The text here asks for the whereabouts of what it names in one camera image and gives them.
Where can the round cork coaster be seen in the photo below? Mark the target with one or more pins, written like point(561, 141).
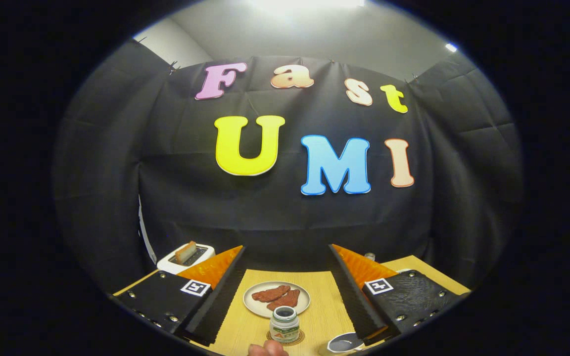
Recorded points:
point(302, 337)

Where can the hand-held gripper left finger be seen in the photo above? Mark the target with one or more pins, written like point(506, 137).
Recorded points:
point(223, 296)

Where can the red meat slice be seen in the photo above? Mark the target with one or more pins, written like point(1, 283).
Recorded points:
point(270, 294)
point(287, 299)

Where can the clear plastic water bottle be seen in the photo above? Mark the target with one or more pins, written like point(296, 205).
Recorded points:
point(369, 256)

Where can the white juice bottle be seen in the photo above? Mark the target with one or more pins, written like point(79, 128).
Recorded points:
point(285, 329)

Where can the wooden table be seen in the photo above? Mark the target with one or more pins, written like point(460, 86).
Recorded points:
point(327, 316)

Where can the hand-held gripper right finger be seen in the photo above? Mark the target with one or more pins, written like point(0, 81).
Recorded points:
point(354, 296)

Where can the white toaster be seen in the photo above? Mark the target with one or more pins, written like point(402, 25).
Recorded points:
point(166, 264)

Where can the round beige plate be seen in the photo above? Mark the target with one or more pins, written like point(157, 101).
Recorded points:
point(253, 304)

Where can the black backdrop cloth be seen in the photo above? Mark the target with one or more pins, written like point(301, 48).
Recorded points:
point(285, 222)

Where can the toast slice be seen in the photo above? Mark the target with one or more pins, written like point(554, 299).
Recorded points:
point(186, 252)

